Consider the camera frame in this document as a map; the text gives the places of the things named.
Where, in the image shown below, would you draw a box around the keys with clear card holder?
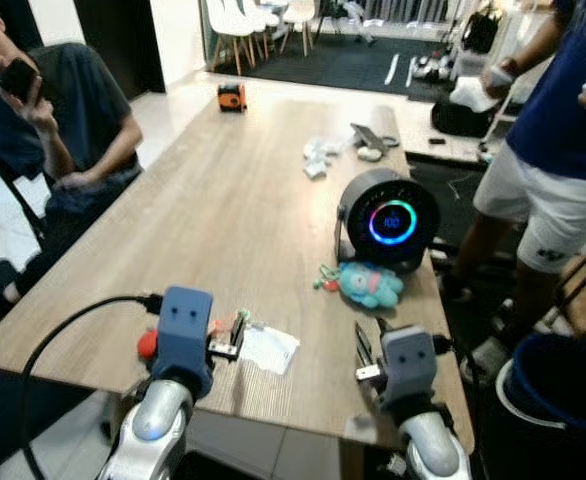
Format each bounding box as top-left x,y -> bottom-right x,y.
205,308 -> 302,377

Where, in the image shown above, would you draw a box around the blue plush toy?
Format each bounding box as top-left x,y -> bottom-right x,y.
335,262 -> 406,311

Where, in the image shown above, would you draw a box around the small red ball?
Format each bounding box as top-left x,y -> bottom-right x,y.
136,330 -> 160,361

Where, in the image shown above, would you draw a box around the white crumpled wrapper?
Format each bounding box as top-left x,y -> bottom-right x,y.
303,137 -> 346,181

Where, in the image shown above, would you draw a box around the blue bucket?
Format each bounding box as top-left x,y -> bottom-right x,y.
493,332 -> 586,480

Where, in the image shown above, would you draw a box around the grey phone stand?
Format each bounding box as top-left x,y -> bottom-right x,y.
350,122 -> 399,153

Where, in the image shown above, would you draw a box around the black floor bag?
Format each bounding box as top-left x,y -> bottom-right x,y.
431,95 -> 504,138

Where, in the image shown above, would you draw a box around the orange black tape measure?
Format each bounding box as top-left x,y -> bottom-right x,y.
217,83 -> 248,113

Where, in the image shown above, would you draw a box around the white cloth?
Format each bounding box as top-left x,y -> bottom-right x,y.
451,75 -> 502,113

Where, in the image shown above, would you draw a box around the black chair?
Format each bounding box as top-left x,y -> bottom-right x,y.
0,155 -> 49,246

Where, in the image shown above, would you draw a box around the seated person dark shirt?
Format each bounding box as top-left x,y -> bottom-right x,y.
0,0 -> 144,331

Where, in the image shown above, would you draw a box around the person blue shirt white shorts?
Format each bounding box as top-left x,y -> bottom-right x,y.
443,0 -> 586,383

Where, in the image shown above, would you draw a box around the white chair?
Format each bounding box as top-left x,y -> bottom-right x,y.
238,0 -> 282,59
278,0 -> 317,56
205,0 -> 254,76

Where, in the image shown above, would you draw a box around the black backpack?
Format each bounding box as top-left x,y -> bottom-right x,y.
460,8 -> 502,56

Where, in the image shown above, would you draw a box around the black smartphone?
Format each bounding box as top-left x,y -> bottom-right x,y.
0,57 -> 42,101

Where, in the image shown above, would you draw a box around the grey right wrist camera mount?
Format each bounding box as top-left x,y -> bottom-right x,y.
381,325 -> 439,406

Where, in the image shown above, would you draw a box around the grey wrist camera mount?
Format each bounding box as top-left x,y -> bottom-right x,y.
151,286 -> 216,399
381,325 -> 439,406

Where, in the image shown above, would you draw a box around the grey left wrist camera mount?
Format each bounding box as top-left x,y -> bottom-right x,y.
151,286 -> 216,399

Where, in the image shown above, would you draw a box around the green pink keychain charm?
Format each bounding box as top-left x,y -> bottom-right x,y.
313,265 -> 342,293

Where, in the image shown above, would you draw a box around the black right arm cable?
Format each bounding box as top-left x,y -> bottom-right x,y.
431,335 -> 484,480

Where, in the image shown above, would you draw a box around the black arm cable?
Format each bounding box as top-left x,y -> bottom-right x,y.
18,292 -> 164,480
431,335 -> 484,480

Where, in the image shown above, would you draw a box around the round black glowing ring device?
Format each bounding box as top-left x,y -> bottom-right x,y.
333,167 -> 441,276

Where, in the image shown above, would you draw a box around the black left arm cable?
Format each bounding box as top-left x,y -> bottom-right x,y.
18,292 -> 164,480

